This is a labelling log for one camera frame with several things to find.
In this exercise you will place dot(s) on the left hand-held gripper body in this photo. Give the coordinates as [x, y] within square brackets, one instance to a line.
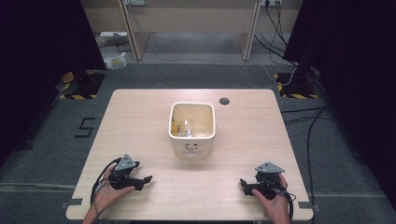
[123, 180]

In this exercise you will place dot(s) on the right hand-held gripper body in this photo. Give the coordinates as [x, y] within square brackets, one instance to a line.
[266, 183]

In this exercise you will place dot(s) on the white square bin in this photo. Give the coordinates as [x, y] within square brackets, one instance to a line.
[192, 146]

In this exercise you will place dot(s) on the person's left hand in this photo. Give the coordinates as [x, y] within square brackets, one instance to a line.
[107, 199]

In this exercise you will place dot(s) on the person's right hand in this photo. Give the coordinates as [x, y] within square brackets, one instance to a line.
[275, 208]

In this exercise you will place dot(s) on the grey tape floor marker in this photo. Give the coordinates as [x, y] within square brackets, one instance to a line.
[73, 202]
[308, 206]

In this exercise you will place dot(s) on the yellow wrapper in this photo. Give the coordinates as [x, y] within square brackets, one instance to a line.
[175, 129]

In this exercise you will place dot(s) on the dark round table grommet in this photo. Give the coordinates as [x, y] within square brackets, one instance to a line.
[224, 101]

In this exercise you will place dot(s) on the black stand with hazard tape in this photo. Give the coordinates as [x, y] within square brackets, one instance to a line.
[295, 87]
[81, 85]

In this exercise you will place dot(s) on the clear plastic bag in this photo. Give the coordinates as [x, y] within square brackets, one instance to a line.
[115, 61]

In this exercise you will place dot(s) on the black curtain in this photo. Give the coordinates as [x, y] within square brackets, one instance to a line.
[40, 68]
[358, 77]

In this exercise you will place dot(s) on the white power strip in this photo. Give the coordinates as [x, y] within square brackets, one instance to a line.
[112, 34]

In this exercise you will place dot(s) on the white background desk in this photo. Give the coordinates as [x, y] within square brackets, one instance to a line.
[190, 18]

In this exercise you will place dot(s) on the white wall socket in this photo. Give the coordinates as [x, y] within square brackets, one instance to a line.
[134, 2]
[271, 2]

